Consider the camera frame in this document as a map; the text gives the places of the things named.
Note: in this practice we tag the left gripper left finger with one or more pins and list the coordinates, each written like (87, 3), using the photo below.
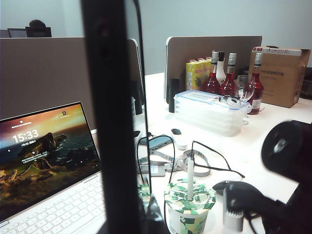
(101, 230)

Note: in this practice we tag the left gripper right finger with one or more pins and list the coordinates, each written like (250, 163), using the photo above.
(153, 217)

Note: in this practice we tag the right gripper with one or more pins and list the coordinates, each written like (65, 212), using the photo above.
(292, 214)

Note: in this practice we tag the black smartphone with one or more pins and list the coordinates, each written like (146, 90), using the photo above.
(109, 122)

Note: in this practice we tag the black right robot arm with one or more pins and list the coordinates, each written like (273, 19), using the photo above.
(292, 146)

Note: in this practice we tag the grey-brown desk partition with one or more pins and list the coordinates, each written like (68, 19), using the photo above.
(44, 73)
(207, 45)

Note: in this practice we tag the green printed drink cup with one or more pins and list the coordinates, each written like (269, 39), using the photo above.
(190, 214)

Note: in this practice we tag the white drinking straw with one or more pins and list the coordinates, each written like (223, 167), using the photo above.
(190, 175)

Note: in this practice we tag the blue-grey usb hub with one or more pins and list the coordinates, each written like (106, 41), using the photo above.
(159, 142)

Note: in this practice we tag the white remote black end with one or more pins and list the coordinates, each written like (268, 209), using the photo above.
(181, 145)

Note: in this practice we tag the white laptop landscape wallpaper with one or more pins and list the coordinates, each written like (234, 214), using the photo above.
(48, 170)

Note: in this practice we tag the clear plastic storage box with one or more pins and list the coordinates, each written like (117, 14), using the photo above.
(209, 114)

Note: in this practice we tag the red liquid glass bottle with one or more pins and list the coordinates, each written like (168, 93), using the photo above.
(257, 97)
(228, 85)
(210, 83)

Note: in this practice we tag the clear tape roll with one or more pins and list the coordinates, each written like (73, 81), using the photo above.
(234, 101)

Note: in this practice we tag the empty wine glass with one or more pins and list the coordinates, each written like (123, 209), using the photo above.
(245, 87)

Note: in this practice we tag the brown cardboard box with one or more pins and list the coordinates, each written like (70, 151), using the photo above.
(280, 78)

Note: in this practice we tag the yellow pineapple juice carton pack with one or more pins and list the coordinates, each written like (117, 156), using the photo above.
(195, 75)

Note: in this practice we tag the white bottle black cap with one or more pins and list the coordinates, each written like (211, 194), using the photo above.
(221, 70)

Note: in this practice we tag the black computer monitor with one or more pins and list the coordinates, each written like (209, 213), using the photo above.
(39, 32)

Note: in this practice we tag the dark-haired person head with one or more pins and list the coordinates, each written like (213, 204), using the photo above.
(37, 23)

